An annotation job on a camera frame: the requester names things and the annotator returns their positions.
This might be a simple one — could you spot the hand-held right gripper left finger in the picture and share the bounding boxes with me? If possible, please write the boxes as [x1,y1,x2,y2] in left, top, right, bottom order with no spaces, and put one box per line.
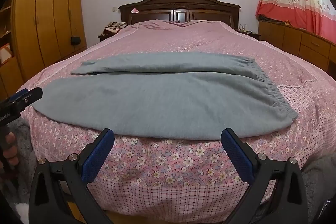
[28,128,116,224]

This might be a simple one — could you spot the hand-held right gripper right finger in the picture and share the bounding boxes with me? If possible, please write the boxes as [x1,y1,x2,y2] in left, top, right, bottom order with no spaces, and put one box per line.
[220,128,307,224]

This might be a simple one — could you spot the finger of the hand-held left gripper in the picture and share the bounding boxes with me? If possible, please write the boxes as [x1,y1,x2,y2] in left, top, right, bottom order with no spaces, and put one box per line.
[8,87,43,110]

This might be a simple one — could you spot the grey pants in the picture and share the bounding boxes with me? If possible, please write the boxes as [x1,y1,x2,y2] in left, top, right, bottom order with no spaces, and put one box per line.
[33,52,299,141]

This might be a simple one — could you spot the person's left forearm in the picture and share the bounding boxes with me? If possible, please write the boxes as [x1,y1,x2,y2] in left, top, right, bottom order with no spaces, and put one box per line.
[0,119,36,214]

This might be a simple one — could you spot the person's left hand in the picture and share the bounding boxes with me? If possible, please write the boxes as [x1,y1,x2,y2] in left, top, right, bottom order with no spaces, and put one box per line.
[0,132,19,174]

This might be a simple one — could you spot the pink floral bedspread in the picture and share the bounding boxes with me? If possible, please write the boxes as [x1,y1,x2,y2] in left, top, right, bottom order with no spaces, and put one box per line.
[20,19,336,223]

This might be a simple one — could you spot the yellow wooden wardrobe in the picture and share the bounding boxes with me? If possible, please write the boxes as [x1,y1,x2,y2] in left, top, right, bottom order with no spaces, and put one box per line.
[0,0,88,98]

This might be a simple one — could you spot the grey fleece garment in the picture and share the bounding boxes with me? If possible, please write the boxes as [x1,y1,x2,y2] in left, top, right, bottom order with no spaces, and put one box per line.
[299,156,336,216]

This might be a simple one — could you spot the dark wooden nightstand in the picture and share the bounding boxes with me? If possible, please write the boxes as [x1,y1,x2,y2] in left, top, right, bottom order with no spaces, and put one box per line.
[98,30,118,42]
[235,28,261,41]

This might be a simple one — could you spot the pile of clothes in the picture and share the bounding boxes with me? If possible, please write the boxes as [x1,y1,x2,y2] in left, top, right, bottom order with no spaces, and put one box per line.
[102,21,128,37]

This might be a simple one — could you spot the yellow wooden low cabinet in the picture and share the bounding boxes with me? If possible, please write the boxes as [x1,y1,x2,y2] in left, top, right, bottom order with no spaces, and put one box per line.
[258,18,336,75]

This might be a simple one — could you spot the dark wooden headboard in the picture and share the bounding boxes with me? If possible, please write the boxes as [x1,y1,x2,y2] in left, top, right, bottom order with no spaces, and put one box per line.
[119,0,241,30]

